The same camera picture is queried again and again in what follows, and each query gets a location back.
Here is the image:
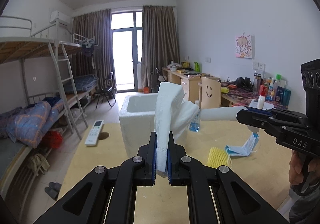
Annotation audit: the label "red cloth bundle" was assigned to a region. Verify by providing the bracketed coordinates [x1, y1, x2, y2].
[41, 130, 63, 149]

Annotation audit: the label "white air conditioner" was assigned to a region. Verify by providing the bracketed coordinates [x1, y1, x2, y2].
[50, 11, 70, 25]

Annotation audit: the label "wooden chair with smiley face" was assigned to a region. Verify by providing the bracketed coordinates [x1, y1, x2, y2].
[197, 77, 222, 111]

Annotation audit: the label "person's right forearm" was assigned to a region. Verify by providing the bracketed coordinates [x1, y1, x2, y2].
[287, 184, 320, 224]

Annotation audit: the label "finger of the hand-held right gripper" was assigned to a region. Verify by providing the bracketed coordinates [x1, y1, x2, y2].
[249, 108, 304, 122]
[236, 110, 298, 137]

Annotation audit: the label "white lotion pump bottle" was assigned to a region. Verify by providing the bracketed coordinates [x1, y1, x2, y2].
[257, 88, 266, 110]

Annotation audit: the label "blue checked mattress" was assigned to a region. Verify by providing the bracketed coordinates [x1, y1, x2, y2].
[64, 74, 99, 93]

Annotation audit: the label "cartoon wall poster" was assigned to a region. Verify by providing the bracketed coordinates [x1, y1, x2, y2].
[234, 35, 255, 59]

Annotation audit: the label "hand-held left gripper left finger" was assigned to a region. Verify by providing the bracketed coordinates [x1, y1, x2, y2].
[34, 132, 157, 224]

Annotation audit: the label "patterned tablecloth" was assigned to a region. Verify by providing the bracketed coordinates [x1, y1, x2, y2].
[220, 85, 290, 110]

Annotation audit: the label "row of toiletry bottles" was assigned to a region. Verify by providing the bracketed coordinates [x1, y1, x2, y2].
[252, 71, 292, 105]

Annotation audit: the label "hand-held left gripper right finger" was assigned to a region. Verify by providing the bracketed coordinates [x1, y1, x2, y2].
[167, 132, 290, 224]

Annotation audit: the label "beige cloth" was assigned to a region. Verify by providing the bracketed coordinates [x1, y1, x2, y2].
[27, 154, 50, 172]

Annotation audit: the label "hanging dark clothes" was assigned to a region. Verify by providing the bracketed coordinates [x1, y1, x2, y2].
[81, 42, 97, 68]

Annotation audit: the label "metal bunk bed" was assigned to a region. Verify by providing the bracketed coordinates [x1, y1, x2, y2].
[0, 16, 88, 189]
[57, 33, 100, 105]

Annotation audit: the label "white remote control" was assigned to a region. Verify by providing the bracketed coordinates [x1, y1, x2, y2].
[84, 120, 104, 147]

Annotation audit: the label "black folding cart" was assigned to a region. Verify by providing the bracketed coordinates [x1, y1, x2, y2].
[151, 68, 167, 92]

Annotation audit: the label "clear spray bottle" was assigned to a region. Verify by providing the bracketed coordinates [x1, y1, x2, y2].
[189, 110, 201, 132]

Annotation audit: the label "black folding chair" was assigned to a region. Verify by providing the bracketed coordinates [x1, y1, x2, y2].
[95, 72, 117, 110]

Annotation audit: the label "glass balcony door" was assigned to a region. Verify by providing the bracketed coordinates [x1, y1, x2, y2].
[111, 11, 144, 92]

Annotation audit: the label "blue patterned quilt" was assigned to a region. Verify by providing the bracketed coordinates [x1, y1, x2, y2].
[0, 100, 64, 148]

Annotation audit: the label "white foam box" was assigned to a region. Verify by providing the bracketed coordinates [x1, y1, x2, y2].
[118, 93, 189, 158]

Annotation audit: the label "wooden desk with drawers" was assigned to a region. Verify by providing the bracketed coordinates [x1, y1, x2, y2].
[162, 67, 220, 101]

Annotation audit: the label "brown curtain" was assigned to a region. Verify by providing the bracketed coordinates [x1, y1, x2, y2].
[72, 9, 112, 92]
[142, 5, 180, 87]

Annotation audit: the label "person's right hand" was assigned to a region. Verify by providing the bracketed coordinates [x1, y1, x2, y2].
[289, 151, 320, 184]

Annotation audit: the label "blue face mask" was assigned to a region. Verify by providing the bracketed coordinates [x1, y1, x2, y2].
[224, 145, 252, 167]
[244, 133, 261, 155]

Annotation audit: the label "black headphones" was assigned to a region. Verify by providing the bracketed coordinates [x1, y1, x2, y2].
[235, 77, 253, 91]

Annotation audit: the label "metal bed ladder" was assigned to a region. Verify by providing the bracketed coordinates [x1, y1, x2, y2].
[49, 43, 88, 140]

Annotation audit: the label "yellow foam net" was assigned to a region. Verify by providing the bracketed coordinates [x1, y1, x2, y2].
[207, 147, 229, 168]

